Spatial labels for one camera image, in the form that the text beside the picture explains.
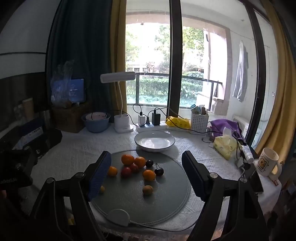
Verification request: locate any clear plastic bag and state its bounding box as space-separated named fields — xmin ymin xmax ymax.
xmin=50 ymin=60 xmax=75 ymax=103

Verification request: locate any purple cloth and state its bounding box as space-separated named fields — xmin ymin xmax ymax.
xmin=210 ymin=119 xmax=245 ymax=142

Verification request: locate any white round plate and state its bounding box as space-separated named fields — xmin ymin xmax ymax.
xmin=134 ymin=130 xmax=175 ymax=153

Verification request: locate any yellow tissue pack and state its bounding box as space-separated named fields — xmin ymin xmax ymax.
xmin=213 ymin=128 xmax=238 ymax=160

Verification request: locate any monitor screen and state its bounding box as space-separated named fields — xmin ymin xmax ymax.
xmin=69 ymin=78 xmax=85 ymax=103

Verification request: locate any wide yellow curtain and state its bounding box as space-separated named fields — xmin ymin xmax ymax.
xmin=254 ymin=0 xmax=296 ymax=167

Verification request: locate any hanging grey garment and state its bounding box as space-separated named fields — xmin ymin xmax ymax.
xmin=232 ymin=40 xmax=249 ymax=102

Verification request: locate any black lamp cable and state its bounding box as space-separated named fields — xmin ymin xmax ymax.
xmin=109 ymin=109 xmax=139 ymax=127

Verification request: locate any black balcony railing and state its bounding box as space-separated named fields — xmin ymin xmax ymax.
xmin=126 ymin=72 xmax=223 ymax=109

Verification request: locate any narrow yellow curtain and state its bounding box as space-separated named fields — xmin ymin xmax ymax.
xmin=110 ymin=0 xmax=127 ymax=116

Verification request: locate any brown wicker box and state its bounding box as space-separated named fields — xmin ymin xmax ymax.
xmin=51 ymin=102 xmax=92 ymax=133

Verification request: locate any black phone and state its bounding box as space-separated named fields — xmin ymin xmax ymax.
xmin=248 ymin=169 xmax=264 ymax=194

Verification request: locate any white mug with bear print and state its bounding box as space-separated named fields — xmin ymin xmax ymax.
xmin=253 ymin=148 xmax=282 ymax=178

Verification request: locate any grey round glass board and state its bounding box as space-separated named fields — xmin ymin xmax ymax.
xmin=90 ymin=150 xmax=192 ymax=226

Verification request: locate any white tube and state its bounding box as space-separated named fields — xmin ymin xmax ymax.
xmin=242 ymin=146 xmax=255 ymax=164

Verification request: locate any white desk lamp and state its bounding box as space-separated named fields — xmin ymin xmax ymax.
xmin=100 ymin=71 xmax=136 ymax=133

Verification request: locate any white tablecloth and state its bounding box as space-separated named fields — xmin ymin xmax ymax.
xmin=18 ymin=120 xmax=282 ymax=241

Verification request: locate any dark green curtain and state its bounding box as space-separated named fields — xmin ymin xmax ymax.
xmin=46 ymin=0 xmax=116 ymax=121

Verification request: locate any white perforated basket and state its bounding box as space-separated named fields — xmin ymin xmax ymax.
xmin=190 ymin=112 xmax=210 ymax=134

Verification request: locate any pink bowl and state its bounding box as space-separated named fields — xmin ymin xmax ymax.
xmin=85 ymin=112 xmax=109 ymax=121

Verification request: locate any yellow plastic bag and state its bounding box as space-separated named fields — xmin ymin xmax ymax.
xmin=166 ymin=116 xmax=191 ymax=129

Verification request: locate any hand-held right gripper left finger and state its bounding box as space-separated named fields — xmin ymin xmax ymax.
xmin=29 ymin=151 xmax=112 ymax=241

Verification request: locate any dark window post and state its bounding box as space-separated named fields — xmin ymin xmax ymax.
xmin=168 ymin=0 xmax=183 ymax=116

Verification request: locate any short black charger cable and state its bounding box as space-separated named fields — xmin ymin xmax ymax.
xmin=132 ymin=103 xmax=144 ymax=116

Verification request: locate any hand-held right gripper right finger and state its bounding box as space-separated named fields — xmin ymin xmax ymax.
xmin=181 ymin=151 xmax=270 ymax=241

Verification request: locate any blue box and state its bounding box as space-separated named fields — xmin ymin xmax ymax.
xmin=14 ymin=118 xmax=47 ymax=149

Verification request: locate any white power strip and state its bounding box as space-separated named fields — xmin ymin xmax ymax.
xmin=135 ymin=121 xmax=167 ymax=130

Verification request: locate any blue plastic basin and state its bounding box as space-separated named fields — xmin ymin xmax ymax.
xmin=81 ymin=112 xmax=111 ymax=133

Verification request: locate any white appliance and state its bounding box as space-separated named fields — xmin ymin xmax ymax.
xmin=232 ymin=115 xmax=250 ymax=137

